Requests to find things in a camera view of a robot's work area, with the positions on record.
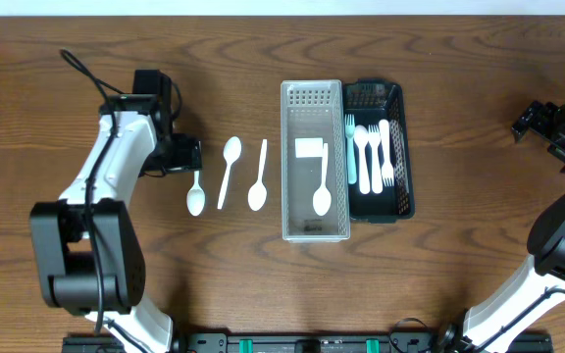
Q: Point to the white plastic spoon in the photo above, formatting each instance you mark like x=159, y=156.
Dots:
x=322, y=198
x=360, y=137
x=231, y=153
x=195, y=198
x=257, y=194

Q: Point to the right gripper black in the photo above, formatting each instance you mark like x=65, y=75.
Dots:
x=541, y=117

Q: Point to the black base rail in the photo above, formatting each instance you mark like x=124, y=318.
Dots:
x=221, y=343

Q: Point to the clear plastic basket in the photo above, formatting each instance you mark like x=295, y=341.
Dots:
x=313, y=108

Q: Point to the white label in clear basket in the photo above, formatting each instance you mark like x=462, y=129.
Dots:
x=308, y=147

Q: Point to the white plastic fork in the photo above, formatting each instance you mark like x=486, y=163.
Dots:
x=387, y=167
x=375, y=141

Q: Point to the pale blue plastic fork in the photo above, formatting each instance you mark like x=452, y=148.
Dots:
x=349, y=129

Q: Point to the black plastic basket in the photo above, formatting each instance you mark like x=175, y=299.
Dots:
x=369, y=101

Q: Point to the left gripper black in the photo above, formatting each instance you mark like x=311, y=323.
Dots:
x=184, y=154

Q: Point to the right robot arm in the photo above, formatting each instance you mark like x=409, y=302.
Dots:
x=539, y=284

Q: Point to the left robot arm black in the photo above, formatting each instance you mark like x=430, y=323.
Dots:
x=88, y=257

